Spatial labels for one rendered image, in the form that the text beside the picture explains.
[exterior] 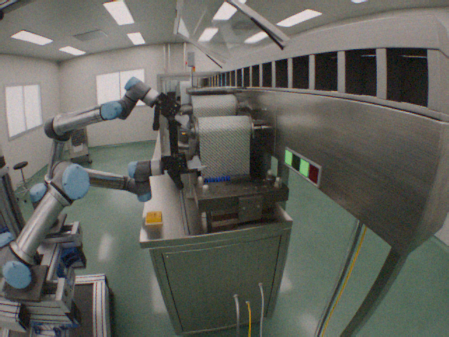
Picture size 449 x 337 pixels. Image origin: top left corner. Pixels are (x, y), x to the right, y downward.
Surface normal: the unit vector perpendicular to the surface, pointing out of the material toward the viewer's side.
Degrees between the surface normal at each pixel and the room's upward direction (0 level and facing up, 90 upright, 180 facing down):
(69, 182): 86
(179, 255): 90
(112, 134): 90
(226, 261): 90
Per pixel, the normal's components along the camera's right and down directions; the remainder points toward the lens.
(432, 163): -0.97, 0.09
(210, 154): 0.23, 0.33
